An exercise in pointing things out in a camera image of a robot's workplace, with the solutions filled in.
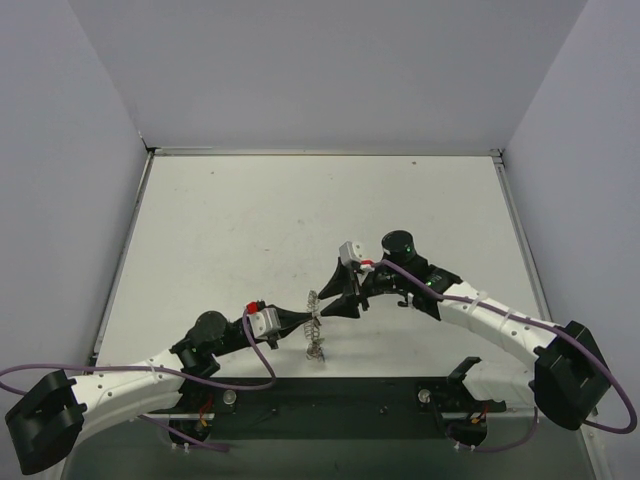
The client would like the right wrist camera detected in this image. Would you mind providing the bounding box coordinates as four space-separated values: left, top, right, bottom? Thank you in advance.
339 241 375 273

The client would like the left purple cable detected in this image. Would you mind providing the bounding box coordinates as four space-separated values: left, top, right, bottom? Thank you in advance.
0 305 279 396

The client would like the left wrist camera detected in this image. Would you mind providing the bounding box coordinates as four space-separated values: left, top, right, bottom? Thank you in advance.
246 302 281 339

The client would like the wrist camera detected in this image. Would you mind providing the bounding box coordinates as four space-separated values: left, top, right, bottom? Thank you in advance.
339 241 375 273
246 302 281 339

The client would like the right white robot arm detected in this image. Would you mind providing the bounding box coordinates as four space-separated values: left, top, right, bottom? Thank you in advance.
318 230 611 430

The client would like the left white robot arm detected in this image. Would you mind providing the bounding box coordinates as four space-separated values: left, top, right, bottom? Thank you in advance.
5 302 312 475

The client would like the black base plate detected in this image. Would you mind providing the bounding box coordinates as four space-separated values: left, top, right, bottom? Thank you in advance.
160 377 506 443

